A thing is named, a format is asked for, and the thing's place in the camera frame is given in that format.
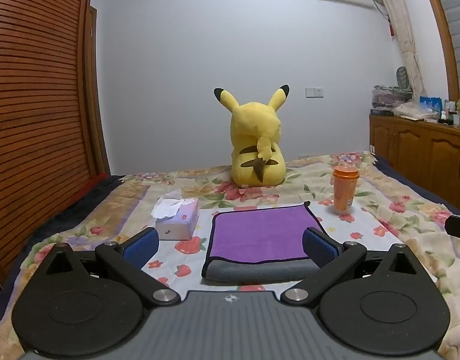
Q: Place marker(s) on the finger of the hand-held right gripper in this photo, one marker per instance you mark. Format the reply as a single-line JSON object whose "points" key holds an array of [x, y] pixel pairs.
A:
{"points": [[459, 228]]}

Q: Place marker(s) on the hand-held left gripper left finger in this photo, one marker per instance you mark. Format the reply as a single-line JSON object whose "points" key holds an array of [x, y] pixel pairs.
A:
{"points": [[141, 248]]}

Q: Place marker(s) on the dark handheld fan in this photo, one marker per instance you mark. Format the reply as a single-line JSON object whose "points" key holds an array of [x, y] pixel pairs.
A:
{"points": [[402, 78]]}

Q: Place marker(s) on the yellow plush toy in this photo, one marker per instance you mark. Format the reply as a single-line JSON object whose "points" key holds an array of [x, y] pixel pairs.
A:
{"points": [[254, 135]]}

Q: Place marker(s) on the floral blanket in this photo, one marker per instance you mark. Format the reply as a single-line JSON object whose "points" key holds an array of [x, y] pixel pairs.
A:
{"points": [[402, 228]]}

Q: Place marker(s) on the blue packet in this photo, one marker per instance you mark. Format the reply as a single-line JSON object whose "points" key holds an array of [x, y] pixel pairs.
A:
{"points": [[430, 104]]}

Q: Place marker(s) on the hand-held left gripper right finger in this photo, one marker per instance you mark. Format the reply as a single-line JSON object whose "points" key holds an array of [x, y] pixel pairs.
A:
{"points": [[320, 249]]}

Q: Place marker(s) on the wooden window frame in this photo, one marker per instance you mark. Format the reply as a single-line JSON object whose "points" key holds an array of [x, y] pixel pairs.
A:
{"points": [[442, 33]]}

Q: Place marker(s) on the dark blue bed sheet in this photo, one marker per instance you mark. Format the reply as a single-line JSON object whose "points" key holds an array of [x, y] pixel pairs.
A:
{"points": [[83, 191]]}

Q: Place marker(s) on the tissue box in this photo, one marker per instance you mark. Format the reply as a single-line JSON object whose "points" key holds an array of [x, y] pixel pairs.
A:
{"points": [[177, 225]]}

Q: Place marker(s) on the beige curtain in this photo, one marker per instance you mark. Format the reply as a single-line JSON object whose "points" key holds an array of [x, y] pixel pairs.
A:
{"points": [[402, 33]]}

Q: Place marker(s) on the beige cloth bag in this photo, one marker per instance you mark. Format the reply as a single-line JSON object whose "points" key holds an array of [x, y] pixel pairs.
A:
{"points": [[414, 111]]}

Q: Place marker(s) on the wooden louvred wardrobe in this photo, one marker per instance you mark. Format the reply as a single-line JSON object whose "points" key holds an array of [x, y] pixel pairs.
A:
{"points": [[35, 101]]}

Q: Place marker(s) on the clear storage box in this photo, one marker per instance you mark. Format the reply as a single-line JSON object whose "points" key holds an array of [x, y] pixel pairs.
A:
{"points": [[389, 97]]}

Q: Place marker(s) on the orange plastic cup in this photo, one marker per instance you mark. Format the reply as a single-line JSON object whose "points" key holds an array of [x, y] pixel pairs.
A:
{"points": [[344, 195]]}

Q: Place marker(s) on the purple and grey towel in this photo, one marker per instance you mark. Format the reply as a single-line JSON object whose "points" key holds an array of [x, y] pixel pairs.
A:
{"points": [[260, 232]]}

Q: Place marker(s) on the white wall switch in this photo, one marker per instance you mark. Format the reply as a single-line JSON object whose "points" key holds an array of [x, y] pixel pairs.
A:
{"points": [[314, 92]]}

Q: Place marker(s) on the flat black box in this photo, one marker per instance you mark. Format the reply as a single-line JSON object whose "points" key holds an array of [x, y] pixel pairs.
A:
{"points": [[381, 112]]}

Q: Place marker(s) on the wooden cabinet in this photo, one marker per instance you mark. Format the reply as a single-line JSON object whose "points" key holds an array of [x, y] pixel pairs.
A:
{"points": [[421, 150]]}

